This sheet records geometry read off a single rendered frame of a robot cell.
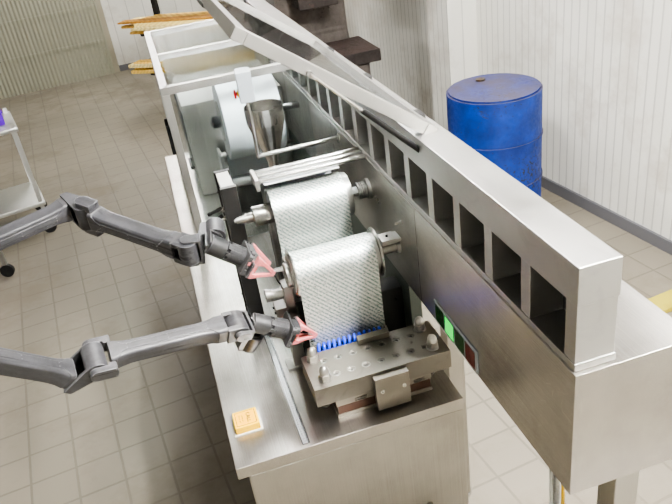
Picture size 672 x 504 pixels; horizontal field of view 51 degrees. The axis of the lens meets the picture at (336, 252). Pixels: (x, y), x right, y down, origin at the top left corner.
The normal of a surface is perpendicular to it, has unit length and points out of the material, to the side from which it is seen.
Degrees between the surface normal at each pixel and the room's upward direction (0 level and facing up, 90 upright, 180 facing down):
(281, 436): 0
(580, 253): 0
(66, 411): 0
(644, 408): 90
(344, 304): 90
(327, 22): 90
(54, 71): 90
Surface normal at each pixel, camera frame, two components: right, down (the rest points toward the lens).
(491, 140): -0.22, 0.51
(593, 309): 0.29, 0.44
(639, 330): -0.13, -0.86
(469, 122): -0.64, 0.45
